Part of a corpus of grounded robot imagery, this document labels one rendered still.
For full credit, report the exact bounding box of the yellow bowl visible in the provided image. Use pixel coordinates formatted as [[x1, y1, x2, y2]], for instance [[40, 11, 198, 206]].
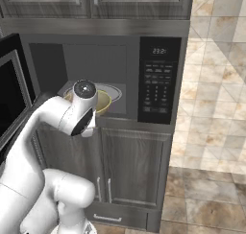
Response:
[[62, 88, 113, 116]]

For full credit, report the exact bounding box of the black grey microwave oven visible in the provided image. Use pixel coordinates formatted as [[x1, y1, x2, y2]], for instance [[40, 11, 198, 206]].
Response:
[[19, 33, 190, 126]]

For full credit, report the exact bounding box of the grey wood cupboard door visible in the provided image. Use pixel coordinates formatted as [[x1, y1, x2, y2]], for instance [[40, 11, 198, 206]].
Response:
[[101, 128, 173, 210], [90, 0, 195, 20], [0, 0, 92, 19], [37, 125, 104, 203]]

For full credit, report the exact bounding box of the black microwave door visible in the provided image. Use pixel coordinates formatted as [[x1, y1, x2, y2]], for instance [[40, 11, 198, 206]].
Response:
[[0, 33, 37, 164]]

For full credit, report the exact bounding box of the grey wood drawer front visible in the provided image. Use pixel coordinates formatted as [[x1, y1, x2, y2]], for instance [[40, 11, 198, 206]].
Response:
[[84, 200, 150, 230]]

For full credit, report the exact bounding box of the silver cupboard door handle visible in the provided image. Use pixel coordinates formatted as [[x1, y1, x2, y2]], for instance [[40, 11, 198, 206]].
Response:
[[96, 176, 103, 203], [107, 177, 113, 204]]

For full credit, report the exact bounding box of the silver drawer handle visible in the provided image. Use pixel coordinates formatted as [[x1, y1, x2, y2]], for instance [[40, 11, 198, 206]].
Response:
[[92, 213, 123, 223]]

